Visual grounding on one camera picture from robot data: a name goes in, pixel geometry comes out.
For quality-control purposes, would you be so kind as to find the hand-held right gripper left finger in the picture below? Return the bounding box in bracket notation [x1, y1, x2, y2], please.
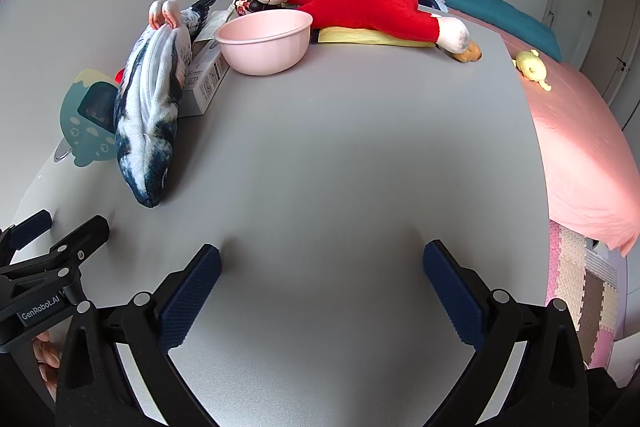
[55, 243, 223, 427]

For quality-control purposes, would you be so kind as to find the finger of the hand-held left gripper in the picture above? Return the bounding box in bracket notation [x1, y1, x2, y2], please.
[0, 215, 111, 282]
[0, 209, 54, 265]

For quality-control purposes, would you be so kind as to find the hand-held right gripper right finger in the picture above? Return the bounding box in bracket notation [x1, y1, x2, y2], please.
[415, 239, 591, 427]

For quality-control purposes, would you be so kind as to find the person's left hand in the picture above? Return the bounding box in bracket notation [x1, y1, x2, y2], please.
[31, 331, 64, 401]

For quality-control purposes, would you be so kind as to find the teal dinosaur mirror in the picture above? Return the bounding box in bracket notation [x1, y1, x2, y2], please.
[59, 68, 123, 168]

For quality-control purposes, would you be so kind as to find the pastel foam floor mat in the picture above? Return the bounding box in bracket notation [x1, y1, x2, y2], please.
[547, 219, 628, 370]

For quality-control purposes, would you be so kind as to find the blue grey fish plush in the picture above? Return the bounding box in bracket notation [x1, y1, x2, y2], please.
[114, 0, 231, 208]

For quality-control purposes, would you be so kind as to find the white cardboard box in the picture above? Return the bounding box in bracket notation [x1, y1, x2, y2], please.
[177, 10, 232, 116]

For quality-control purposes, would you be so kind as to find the pink bed sheet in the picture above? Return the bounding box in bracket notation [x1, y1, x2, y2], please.
[417, 4, 640, 258]

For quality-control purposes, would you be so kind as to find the pink white plush foot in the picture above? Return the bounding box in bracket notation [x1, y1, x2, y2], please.
[148, 0, 182, 30]

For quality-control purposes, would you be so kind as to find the brown plush toy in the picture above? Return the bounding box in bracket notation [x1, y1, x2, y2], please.
[447, 41, 483, 64]

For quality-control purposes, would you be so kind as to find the yellow duck toy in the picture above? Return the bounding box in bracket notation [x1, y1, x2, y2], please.
[514, 49, 553, 92]

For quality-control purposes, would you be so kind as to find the pink plastic bowl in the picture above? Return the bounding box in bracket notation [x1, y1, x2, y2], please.
[214, 10, 314, 76]

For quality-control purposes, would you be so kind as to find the yellow flat cushion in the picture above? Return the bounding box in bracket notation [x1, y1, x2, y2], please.
[317, 25, 441, 49]

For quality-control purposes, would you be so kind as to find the teal blanket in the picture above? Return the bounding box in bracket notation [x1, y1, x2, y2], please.
[420, 0, 563, 62]

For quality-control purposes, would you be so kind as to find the white room door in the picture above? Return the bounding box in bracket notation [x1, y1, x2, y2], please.
[580, 0, 640, 130]

